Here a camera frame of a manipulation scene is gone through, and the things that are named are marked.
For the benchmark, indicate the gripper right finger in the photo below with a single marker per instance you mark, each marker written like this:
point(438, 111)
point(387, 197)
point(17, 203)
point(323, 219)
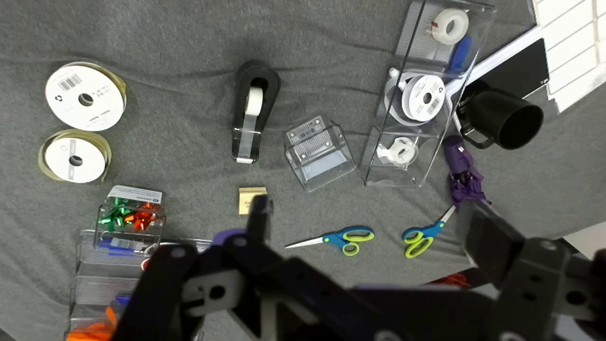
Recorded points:
point(530, 279)

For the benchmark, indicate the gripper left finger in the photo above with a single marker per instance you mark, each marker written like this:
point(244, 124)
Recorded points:
point(165, 289)

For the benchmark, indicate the small clear plastic container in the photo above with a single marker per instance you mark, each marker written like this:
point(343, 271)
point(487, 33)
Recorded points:
point(319, 156)

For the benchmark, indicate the clear three-compartment storage container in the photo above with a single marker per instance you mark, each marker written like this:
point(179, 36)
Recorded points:
point(428, 61)

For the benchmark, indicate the clear plastic drawer organizer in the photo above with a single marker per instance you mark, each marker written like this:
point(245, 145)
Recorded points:
point(99, 279)

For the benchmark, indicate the box of gift bows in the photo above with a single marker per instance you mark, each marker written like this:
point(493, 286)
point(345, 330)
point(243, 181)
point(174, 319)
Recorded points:
point(128, 218)

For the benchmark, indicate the orange plastic items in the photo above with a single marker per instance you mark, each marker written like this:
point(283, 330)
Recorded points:
point(92, 329)

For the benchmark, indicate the blue and green scissors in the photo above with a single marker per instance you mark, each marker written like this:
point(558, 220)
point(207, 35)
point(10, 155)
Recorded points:
point(343, 237)
point(419, 237)

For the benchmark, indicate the tan sticky note pad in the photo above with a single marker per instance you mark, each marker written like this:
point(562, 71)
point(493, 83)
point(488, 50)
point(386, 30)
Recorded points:
point(247, 199)

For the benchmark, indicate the purple folding umbrella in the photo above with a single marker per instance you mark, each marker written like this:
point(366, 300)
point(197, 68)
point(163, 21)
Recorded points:
point(461, 175)

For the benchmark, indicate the small gold ribbon spool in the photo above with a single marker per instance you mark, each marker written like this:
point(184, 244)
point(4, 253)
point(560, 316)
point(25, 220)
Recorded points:
point(90, 163)

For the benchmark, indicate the black mug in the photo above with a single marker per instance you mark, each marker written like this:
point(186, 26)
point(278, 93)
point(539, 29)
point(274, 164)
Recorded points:
point(502, 116)

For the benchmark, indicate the black tape dispenser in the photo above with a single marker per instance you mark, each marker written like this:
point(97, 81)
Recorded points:
point(246, 137)

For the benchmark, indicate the white tape roll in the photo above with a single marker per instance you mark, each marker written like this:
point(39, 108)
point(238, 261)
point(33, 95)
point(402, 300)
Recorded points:
point(395, 154)

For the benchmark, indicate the large gold ribbon spool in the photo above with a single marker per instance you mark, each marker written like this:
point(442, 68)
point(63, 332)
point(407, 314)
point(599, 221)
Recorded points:
point(102, 102)

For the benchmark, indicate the silver ribbon spool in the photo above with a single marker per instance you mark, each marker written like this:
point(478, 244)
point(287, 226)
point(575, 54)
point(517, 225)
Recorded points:
point(416, 97)

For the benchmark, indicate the blue plastic item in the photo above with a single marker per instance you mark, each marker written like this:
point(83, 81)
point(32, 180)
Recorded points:
point(460, 53)

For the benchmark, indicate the grey cloth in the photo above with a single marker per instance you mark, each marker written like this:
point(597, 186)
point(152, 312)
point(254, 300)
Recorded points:
point(180, 42)

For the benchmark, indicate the clear tape roll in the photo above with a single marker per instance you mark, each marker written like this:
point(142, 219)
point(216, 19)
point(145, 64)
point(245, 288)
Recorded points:
point(441, 28)

